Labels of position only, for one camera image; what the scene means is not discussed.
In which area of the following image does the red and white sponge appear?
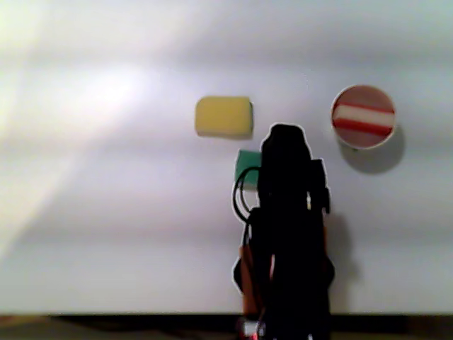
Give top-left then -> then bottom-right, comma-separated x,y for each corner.
332,101 -> 396,138

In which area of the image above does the green and white sponge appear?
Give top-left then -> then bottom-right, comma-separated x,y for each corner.
234,149 -> 264,193

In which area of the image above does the yellow and white sponge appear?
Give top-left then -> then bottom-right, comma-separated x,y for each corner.
194,95 -> 255,140

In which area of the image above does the orange tape strip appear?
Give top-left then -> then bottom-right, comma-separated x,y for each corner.
239,243 -> 265,315

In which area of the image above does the white paper cup green band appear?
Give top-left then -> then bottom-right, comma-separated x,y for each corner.
330,84 -> 396,150

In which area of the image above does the black cable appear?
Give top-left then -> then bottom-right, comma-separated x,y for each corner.
239,176 -> 262,222
231,166 -> 263,228

